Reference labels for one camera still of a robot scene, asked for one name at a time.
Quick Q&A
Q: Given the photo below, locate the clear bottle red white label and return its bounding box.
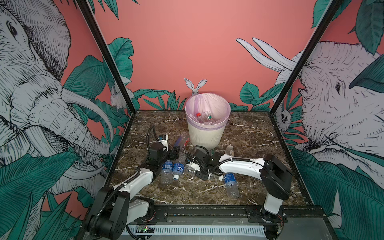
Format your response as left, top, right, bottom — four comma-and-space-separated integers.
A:
184, 164, 224, 183

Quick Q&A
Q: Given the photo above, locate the red label cola bottle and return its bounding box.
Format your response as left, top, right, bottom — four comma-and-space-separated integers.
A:
196, 113, 206, 123

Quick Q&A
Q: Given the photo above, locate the yellow flower label bottle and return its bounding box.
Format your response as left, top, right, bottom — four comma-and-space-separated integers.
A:
201, 111, 214, 123

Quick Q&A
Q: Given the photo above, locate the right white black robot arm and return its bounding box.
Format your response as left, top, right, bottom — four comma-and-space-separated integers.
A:
186, 148, 293, 224

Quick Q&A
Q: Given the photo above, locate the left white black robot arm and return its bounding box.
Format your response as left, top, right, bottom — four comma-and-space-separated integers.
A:
85, 142, 183, 240

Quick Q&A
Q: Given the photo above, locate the white ribbed waste bin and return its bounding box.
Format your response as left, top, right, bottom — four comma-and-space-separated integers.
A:
188, 124, 227, 150

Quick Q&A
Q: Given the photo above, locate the pink plastic bin liner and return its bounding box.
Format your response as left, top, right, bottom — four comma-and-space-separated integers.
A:
185, 93, 231, 131

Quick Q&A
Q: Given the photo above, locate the blue label bottle white cap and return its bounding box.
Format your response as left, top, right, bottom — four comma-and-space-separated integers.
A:
173, 163, 185, 180

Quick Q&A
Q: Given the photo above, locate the clear bottle green band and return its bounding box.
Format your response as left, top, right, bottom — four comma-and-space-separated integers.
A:
173, 133, 190, 160

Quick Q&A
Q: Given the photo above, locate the white slotted vent strip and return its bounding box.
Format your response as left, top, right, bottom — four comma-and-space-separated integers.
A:
127, 225, 266, 237

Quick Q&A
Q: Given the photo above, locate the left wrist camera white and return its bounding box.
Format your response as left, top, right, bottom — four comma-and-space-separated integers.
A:
159, 135, 169, 152

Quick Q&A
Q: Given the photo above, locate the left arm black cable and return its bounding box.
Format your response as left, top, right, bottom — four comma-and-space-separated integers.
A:
146, 125, 160, 150

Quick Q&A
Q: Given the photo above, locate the black front rail frame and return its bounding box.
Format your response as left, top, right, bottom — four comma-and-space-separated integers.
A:
74, 203, 340, 240

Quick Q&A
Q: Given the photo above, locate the left black frame post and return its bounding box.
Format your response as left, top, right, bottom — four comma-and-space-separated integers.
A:
74, 0, 136, 114

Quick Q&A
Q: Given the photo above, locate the black frame post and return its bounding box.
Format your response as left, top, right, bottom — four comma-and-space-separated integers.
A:
269, 0, 343, 115
74, 0, 136, 114

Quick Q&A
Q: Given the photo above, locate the right black frame post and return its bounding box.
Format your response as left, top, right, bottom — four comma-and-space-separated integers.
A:
269, 0, 343, 115

